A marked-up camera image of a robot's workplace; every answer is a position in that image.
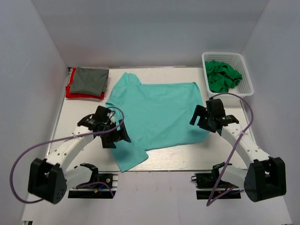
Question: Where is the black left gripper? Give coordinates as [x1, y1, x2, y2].
[99, 119, 131, 149]

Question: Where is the teal t shirt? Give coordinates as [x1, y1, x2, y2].
[106, 73, 209, 172]

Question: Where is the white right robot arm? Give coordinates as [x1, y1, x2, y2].
[190, 98, 286, 203]

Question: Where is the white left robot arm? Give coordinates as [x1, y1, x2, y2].
[28, 106, 131, 204]

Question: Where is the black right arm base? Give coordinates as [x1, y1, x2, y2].
[191, 162, 233, 200]

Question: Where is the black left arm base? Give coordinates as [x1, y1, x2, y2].
[68, 163, 118, 199]

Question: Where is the crumpled green t shirt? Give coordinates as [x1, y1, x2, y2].
[205, 60, 243, 93]

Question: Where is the white plastic basket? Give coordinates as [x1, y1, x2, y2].
[202, 52, 254, 103]

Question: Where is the folded grey t shirt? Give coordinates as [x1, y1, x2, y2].
[69, 67, 109, 99]

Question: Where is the folded red t shirt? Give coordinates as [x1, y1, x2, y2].
[65, 67, 105, 100]

